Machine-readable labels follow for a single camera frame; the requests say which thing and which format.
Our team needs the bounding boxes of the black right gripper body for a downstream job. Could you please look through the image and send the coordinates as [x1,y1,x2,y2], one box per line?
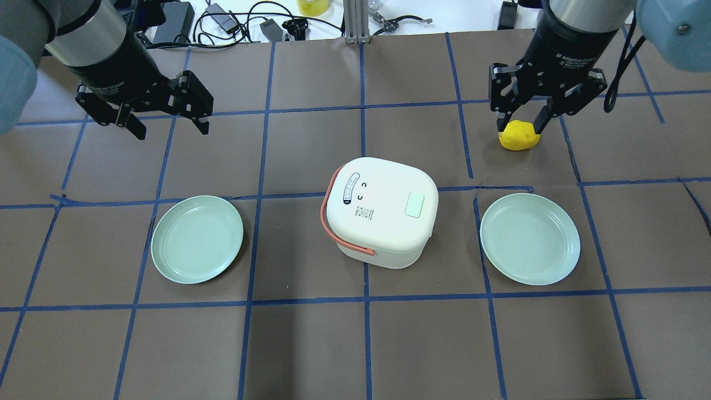
[503,22,608,106]

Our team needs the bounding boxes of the yellow toy potato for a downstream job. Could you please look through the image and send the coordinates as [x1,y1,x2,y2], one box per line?
[498,121,541,151]

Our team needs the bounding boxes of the aluminium frame post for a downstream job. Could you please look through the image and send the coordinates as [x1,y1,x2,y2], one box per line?
[343,0,371,44]

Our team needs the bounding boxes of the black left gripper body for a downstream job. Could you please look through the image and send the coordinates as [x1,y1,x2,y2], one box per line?
[74,39,184,121]

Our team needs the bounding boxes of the green plate near right arm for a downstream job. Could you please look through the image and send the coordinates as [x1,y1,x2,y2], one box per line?
[479,193,581,286]

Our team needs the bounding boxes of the green plate near left arm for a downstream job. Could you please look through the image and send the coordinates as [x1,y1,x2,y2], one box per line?
[150,195,244,284]

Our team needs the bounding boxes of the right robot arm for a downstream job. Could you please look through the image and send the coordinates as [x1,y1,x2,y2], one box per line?
[488,1,710,134]

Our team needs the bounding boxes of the white rice cooker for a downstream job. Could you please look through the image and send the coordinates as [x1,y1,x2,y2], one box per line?
[319,157,439,270]

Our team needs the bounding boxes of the black power adapter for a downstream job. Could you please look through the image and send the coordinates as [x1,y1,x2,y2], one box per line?
[153,2,194,43]

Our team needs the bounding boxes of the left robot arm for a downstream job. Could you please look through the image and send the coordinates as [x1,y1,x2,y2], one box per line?
[1,1,214,140]

